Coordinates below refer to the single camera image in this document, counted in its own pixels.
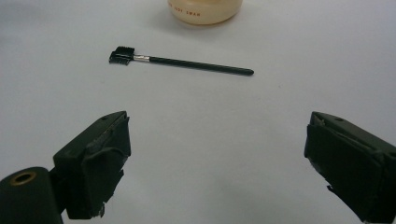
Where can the cream round jar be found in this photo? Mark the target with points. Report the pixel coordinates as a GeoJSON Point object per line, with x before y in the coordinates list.
{"type": "Point", "coordinates": [204, 11]}

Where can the black eyebrow comb brush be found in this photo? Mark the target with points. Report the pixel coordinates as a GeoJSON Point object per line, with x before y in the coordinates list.
{"type": "Point", "coordinates": [174, 61]}

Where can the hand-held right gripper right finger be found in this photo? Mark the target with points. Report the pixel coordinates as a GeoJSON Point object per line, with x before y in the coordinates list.
{"type": "Point", "coordinates": [351, 165]}

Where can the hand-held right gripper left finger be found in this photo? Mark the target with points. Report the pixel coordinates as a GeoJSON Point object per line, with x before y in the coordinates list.
{"type": "Point", "coordinates": [93, 161]}

